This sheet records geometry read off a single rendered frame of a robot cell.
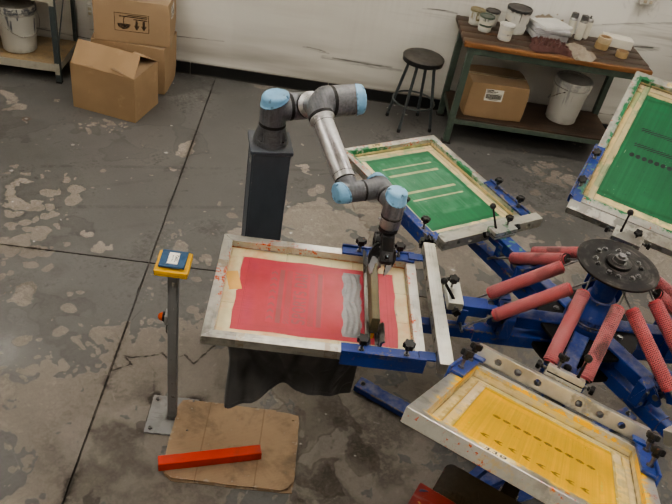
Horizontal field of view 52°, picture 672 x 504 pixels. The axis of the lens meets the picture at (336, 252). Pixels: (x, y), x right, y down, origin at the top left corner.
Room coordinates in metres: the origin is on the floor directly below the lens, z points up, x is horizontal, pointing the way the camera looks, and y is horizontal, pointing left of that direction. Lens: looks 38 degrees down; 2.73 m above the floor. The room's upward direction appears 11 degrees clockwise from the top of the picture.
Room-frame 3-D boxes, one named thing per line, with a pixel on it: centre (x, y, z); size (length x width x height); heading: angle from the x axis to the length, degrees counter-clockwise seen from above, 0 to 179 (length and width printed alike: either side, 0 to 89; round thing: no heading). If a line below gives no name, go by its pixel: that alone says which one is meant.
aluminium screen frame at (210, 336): (1.97, 0.04, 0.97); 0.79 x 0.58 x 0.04; 96
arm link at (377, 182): (2.09, -0.10, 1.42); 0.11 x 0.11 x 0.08; 31
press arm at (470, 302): (2.03, -0.52, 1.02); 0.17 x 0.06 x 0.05; 96
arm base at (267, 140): (2.65, 0.37, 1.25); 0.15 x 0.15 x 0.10
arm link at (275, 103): (2.66, 0.37, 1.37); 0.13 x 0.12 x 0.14; 121
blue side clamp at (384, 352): (1.72, -0.23, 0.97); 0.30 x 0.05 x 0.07; 96
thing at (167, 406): (2.03, 0.61, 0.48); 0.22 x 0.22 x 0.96; 6
